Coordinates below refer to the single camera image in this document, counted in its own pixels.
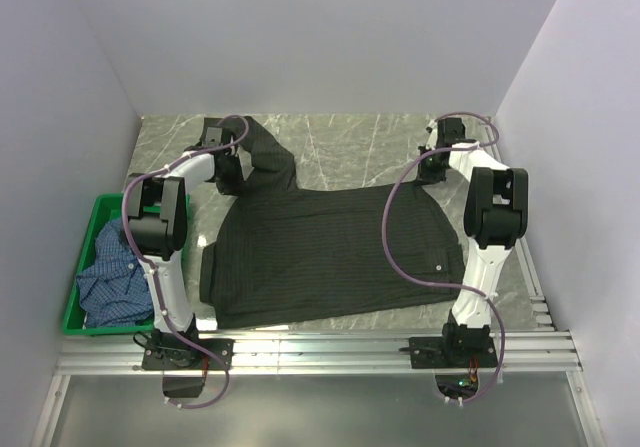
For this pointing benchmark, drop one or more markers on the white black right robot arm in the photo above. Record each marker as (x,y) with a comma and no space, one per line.
(495,218)

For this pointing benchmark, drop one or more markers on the black pinstriped long sleeve shirt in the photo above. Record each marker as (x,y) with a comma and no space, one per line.
(284,254)

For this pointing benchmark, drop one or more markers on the green plastic tray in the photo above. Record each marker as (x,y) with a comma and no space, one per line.
(107,208)

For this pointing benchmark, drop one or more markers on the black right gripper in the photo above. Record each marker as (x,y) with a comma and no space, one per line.
(425,176)

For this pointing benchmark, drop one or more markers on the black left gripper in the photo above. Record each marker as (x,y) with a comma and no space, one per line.
(237,184)

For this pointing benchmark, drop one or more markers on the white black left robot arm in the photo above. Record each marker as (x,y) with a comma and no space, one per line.
(155,225)

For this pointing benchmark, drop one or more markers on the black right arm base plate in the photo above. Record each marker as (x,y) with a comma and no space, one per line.
(430,354)

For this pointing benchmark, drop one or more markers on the blue checked shirt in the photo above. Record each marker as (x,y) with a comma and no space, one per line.
(113,291)

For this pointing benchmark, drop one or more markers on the aluminium rail frame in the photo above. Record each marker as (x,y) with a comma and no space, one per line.
(340,381)

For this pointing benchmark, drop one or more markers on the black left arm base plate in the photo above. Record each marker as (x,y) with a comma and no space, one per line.
(165,359)

